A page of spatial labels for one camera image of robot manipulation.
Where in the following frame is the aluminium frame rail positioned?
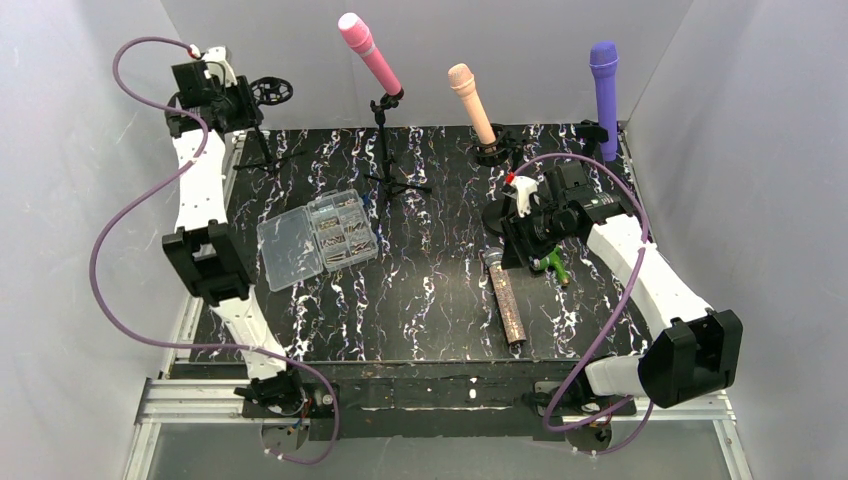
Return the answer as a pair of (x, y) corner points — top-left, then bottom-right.
(122, 129), (753, 480)

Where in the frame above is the purple cable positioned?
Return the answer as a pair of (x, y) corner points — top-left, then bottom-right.
(513, 152), (657, 456)
(87, 36), (341, 466)

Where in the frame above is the black round-base clip stand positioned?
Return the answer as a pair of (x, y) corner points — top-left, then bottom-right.
(574, 120), (609, 159)

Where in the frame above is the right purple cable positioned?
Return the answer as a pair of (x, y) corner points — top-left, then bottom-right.
(513, 152), (657, 456)

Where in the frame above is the purple microphone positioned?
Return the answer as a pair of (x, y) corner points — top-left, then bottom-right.
(589, 41), (619, 162)

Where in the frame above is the rhinestone glitter microphone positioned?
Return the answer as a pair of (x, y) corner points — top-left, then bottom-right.
(482, 247), (527, 348)

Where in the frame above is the pink microphone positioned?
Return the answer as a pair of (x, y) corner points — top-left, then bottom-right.
(337, 12), (403, 97)

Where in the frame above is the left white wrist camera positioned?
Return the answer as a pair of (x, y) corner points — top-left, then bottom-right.
(188, 44), (238, 88)

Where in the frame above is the small black shock-mount tripod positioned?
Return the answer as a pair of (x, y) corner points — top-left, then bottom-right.
(231, 75), (307, 177)

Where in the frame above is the clear plastic screw box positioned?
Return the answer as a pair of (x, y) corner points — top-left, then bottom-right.
(257, 189), (379, 292)

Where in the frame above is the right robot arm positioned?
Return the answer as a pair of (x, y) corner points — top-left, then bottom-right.
(500, 161), (743, 408)

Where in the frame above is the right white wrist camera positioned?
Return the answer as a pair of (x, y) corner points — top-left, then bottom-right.
(501, 172), (538, 218)

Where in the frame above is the black round-base shock-mount stand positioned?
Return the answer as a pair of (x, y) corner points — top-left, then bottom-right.
(472, 124), (526, 236)

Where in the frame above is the green plastic tool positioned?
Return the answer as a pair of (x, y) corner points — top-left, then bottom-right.
(529, 246), (571, 288)

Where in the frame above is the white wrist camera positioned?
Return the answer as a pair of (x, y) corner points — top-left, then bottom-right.
(501, 172), (538, 218)
(188, 44), (238, 88)

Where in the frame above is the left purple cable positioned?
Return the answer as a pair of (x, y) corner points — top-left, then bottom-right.
(87, 36), (341, 466)

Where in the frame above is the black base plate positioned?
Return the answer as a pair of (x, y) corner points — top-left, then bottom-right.
(221, 357), (647, 442)

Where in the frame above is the peach microphone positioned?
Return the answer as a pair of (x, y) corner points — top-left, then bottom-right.
(448, 63), (496, 145)

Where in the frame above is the tall black tripod stand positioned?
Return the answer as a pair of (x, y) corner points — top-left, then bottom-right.
(366, 89), (433, 201)

